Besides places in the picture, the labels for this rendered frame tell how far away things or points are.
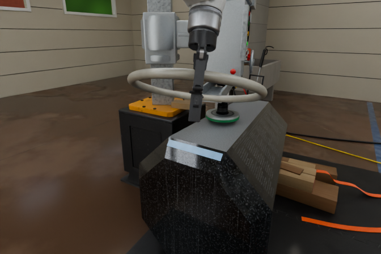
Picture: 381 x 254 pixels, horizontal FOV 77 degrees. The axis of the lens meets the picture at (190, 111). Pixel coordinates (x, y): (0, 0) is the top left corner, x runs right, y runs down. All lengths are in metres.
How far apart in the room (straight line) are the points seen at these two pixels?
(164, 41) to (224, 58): 0.76
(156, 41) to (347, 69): 5.00
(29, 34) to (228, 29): 6.15
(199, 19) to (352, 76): 5.85
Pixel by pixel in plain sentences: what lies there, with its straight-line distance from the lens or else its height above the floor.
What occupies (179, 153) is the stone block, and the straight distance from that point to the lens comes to 1.29.
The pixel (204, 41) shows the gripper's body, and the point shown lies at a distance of 0.64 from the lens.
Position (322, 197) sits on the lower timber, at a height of 0.14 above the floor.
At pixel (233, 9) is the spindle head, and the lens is 1.40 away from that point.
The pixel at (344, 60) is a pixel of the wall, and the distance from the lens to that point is 6.34.
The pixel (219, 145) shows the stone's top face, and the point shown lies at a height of 0.85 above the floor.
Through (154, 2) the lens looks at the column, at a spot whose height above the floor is 1.63.
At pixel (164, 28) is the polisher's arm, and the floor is 1.44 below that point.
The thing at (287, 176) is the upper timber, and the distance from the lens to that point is 2.30.
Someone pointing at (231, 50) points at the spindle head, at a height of 1.31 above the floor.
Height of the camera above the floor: 1.40
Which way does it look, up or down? 18 degrees down
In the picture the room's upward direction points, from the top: straight up
